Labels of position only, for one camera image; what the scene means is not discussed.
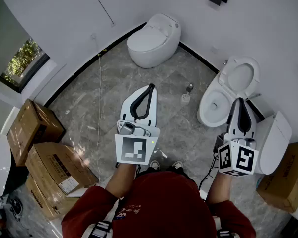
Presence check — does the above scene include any white egg-shaped toilet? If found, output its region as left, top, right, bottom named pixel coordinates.
left=127, top=13, right=182, bottom=69

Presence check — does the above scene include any cardboard box with white label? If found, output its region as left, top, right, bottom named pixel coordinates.
left=25, top=142, right=99, bottom=196

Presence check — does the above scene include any white toilet brush grey handle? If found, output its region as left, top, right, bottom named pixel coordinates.
left=185, top=83, right=195, bottom=99

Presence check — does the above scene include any person's left forearm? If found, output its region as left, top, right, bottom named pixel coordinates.
left=105, top=162, right=138, bottom=198

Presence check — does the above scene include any window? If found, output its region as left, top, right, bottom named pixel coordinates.
left=0, top=37, right=51, bottom=94

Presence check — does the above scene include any white harness strap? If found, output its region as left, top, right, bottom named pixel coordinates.
left=87, top=220, right=114, bottom=238
left=214, top=215, right=237, bottom=238

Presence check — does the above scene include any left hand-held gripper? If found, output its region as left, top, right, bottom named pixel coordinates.
left=115, top=83, right=161, bottom=165

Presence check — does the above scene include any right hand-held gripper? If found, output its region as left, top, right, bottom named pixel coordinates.
left=217, top=97, right=260, bottom=178

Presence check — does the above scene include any white closed-lid toilet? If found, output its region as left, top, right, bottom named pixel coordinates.
left=255, top=111, right=293, bottom=176

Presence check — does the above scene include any white toilet with raised seat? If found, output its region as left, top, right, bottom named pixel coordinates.
left=196, top=56, right=261, bottom=128

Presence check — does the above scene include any person's red sweatshirt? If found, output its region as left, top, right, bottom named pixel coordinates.
left=61, top=170, right=257, bottom=238

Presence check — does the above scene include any person's left shoe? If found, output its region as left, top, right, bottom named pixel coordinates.
left=149, top=159, right=161, bottom=171

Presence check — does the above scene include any person's right forearm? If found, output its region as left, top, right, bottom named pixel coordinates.
left=205, top=172, right=233, bottom=206

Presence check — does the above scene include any white toilet brush holder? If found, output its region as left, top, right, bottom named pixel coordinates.
left=180, top=92, right=192, bottom=106

